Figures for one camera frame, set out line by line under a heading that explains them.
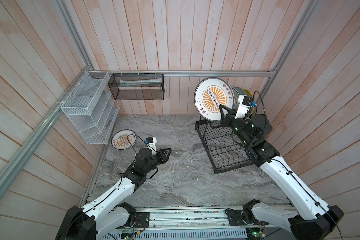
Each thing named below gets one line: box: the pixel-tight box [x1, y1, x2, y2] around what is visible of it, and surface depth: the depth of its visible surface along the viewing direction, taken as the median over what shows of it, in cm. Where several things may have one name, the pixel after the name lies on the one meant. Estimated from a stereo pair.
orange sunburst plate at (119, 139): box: [111, 129, 137, 150], surface depth 106 cm
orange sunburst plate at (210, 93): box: [194, 77, 235, 122], surface depth 66 cm
